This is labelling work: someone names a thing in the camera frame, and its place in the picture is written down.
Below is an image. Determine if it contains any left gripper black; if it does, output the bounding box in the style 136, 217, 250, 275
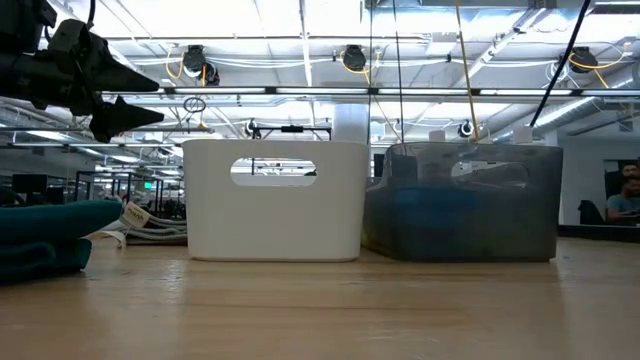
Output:
29, 19, 165, 144

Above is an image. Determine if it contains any grey waffle towel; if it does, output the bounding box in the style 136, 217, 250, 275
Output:
83, 201, 189, 247

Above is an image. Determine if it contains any dark green towel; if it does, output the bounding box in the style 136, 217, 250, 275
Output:
0, 199, 124, 284

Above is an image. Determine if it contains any white plastic bin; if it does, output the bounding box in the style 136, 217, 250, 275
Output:
181, 138, 371, 263

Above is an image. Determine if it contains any white building column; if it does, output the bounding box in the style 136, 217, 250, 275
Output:
332, 103, 371, 144

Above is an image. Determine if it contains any grey translucent plastic bin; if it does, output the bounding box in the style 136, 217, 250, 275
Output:
362, 141, 565, 263

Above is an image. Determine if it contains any black chair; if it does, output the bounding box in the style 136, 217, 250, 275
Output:
578, 198, 606, 226

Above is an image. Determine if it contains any black ceiling cable reel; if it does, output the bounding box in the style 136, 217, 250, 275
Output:
181, 43, 222, 87
568, 45, 600, 74
341, 43, 369, 73

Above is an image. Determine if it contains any black cable with coil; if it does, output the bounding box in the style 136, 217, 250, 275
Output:
391, 0, 405, 144

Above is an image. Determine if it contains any yellow hanging cable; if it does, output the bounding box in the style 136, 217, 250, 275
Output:
452, 0, 482, 144

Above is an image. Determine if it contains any thick black hanging cable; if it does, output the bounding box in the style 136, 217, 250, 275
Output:
528, 0, 594, 129

